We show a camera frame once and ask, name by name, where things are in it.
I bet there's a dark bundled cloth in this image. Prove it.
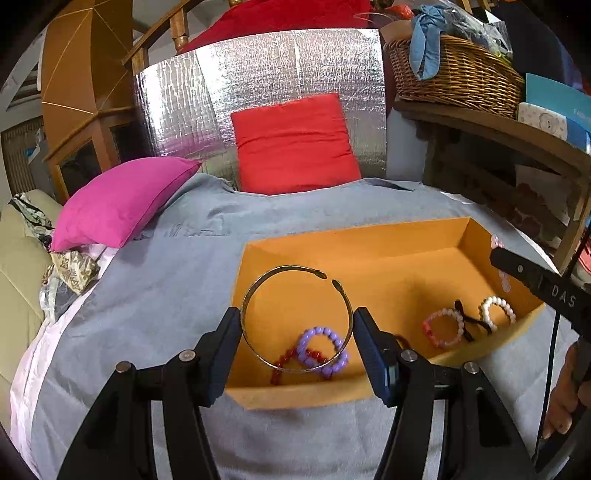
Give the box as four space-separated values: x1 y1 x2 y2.
438 4 514 61

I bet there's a brown wooden cabinet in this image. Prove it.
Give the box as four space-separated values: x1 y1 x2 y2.
41 0 148 204

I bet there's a clear plastic wrap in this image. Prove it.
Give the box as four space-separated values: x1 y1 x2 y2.
39 277 70 320

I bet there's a person's right hand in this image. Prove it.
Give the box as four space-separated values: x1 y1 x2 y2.
542 344 581 439

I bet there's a pink cushion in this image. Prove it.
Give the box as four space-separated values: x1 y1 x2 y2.
50 156 204 252

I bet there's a white bead bracelet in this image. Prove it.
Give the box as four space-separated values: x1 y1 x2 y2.
480 295 517 332

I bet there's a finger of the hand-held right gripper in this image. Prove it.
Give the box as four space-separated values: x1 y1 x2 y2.
489 247 591 341

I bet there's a purple bead bracelet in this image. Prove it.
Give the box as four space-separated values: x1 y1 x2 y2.
297 327 350 377

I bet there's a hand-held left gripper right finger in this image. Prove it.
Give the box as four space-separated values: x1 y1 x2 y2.
353 307 539 480

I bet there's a black and white cloth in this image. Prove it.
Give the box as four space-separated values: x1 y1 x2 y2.
9 193 55 245

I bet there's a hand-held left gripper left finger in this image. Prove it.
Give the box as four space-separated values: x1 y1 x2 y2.
55 307 243 480

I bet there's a blue book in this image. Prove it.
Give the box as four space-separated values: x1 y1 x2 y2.
524 73 591 153

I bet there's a black hair tie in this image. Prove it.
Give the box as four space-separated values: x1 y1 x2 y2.
455 300 497 342

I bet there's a silver metal bangle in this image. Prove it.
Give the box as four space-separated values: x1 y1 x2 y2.
240 265 355 368

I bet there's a wooden headboard rail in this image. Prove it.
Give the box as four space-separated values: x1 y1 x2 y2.
122 0 241 70

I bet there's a red bead bracelet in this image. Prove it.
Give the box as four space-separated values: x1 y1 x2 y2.
271 348 335 386

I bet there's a wicker basket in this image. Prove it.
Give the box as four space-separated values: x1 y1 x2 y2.
385 33 526 120

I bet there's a brown slatted screen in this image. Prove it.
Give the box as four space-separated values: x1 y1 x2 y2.
0 117 51 199

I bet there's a large red cushion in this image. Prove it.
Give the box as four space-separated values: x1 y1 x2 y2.
178 0 375 55

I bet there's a light pink bead bracelet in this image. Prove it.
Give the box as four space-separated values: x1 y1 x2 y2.
489 234 514 294

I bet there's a blue cloth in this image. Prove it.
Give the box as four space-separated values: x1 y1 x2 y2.
409 6 462 81

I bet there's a beige patterned cloth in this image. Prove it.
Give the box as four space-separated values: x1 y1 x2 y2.
44 249 101 296

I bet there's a white patterned box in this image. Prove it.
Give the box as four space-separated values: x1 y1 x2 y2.
517 102 568 139

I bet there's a silver foil insulation mat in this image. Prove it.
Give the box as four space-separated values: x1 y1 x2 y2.
134 28 387 192

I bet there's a small red cushion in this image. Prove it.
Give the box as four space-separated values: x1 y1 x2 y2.
230 92 362 195

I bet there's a white paper sheet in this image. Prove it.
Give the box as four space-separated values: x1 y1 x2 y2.
515 164 578 241

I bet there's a beige leather sofa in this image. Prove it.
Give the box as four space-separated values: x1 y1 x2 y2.
0 187 63 384

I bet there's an orange cardboard box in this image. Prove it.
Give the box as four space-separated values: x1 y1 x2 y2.
226 217 548 411

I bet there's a curved wooden shelf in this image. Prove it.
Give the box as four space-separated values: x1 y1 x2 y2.
392 99 591 278

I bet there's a black cable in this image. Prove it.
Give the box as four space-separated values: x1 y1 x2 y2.
533 226 591 472

